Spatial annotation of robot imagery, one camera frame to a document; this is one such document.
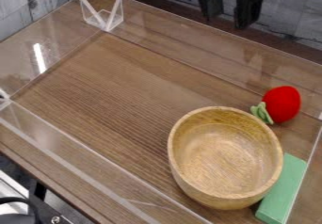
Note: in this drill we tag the red felt fruit green leaf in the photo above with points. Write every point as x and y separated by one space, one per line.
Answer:
279 105

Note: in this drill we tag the wooden bowl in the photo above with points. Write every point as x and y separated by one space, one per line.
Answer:
224 157

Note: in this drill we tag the green rectangular block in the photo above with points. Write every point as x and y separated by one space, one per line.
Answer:
275 205

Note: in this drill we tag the black metal table leg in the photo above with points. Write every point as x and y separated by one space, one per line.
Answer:
53 209

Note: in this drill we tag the clear acrylic corner bracket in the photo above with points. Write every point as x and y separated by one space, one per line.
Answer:
106 20

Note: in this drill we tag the clear acrylic front wall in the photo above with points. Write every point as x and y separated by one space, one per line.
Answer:
103 190

